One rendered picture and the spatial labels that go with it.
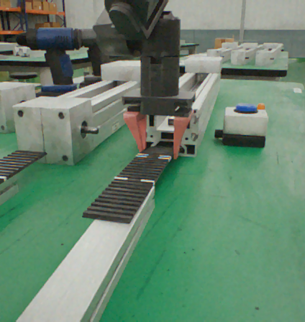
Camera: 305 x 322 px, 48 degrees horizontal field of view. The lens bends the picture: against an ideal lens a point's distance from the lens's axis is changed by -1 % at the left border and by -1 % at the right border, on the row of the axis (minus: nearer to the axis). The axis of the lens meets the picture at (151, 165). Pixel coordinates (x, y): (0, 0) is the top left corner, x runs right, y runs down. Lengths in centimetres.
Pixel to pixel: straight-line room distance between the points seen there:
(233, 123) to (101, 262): 45
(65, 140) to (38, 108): 6
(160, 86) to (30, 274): 30
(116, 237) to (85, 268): 5
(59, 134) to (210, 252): 32
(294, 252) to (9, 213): 32
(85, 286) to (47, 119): 35
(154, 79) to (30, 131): 22
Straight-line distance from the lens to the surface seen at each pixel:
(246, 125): 67
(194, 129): 60
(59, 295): 27
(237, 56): 253
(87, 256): 30
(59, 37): 100
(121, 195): 39
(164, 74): 50
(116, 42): 54
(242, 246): 37
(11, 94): 81
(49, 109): 57
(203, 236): 38
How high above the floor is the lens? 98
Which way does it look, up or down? 21 degrees down
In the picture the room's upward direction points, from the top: straight up
